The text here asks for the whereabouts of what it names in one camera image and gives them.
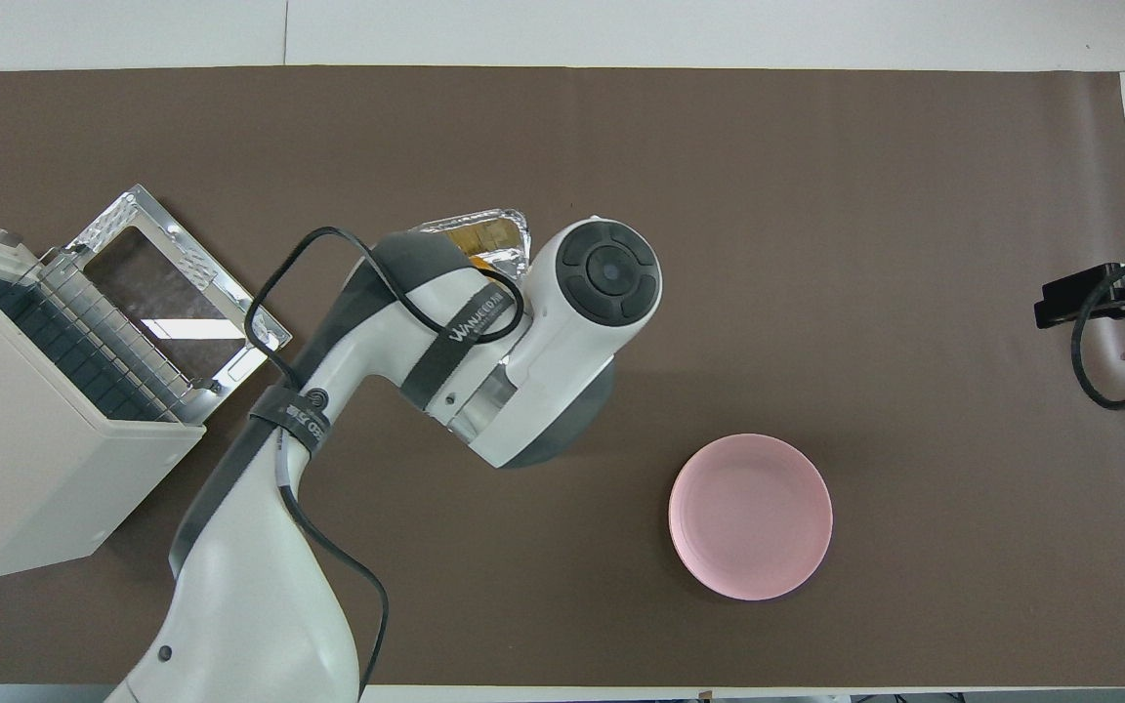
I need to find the aluminium foil tray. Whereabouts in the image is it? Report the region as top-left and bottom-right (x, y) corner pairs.
(409, 207), (531, 286)

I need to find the golden bread loaf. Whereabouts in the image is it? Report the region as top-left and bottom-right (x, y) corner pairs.
(445, 223), (517, 261)

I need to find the glass oven door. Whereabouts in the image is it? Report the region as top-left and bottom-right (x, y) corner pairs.
(64, 184), (293, 423)

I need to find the cream toaster oven body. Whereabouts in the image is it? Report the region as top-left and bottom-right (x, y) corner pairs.
(0, 205), (207, 584)

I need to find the brown table mat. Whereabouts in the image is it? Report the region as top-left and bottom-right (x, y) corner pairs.
(0, 66), (1125, 687)

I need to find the pink round plate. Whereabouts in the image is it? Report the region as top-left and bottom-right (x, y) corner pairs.
(668, 434), (834, 601)

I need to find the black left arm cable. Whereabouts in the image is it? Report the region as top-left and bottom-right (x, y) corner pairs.
(245, 227), (526, 702)

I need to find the metal oven wire rack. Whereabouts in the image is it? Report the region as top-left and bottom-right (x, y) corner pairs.
(35, 249), (207, 423)

